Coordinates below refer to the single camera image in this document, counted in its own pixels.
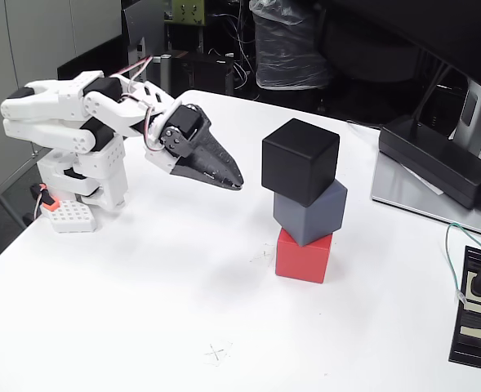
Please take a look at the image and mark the black cube block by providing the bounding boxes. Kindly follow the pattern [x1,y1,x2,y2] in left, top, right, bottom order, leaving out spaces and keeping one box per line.
[261,118,341,206]

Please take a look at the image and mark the grey cube block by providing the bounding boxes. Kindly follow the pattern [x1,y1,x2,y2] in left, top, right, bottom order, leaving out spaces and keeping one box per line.
[273,179,349,247]

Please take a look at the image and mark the black box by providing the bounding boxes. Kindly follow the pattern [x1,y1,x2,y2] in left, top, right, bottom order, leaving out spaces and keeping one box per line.
[170,51,235,96]

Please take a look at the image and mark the grey computer case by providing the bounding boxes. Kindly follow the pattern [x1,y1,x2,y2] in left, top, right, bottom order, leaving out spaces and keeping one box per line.
[121,0,167,58]

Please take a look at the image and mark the green board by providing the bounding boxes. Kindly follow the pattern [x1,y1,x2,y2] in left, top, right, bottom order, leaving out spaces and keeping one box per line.
[171,0,205,25]

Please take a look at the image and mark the red cube block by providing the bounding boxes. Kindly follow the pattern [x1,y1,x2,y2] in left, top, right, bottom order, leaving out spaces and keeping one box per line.
[275,227,334,285]

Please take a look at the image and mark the silver monitor stand base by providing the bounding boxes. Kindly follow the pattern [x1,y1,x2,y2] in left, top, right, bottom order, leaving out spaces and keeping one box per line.
[370,150,481,240]

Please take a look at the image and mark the black power adapter brick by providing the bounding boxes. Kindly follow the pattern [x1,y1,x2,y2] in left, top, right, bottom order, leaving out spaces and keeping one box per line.
[377,114,481,210]

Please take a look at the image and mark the black monitor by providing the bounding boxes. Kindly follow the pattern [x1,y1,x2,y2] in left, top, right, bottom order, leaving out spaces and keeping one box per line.
[329,0,481,99]

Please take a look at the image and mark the silver monitor stand neck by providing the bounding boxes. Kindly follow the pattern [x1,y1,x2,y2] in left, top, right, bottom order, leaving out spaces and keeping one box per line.
[452,77,481,152]

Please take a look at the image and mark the black power strip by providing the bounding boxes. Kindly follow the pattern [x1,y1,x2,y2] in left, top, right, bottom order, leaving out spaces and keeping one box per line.
[448,244,481,370]

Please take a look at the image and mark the orange cable connector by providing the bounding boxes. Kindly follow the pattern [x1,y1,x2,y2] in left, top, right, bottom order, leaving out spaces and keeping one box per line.
[29,183,60,212]

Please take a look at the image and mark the green wire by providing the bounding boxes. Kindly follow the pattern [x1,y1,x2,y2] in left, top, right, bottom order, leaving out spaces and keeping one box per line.
[443,222,481,303]

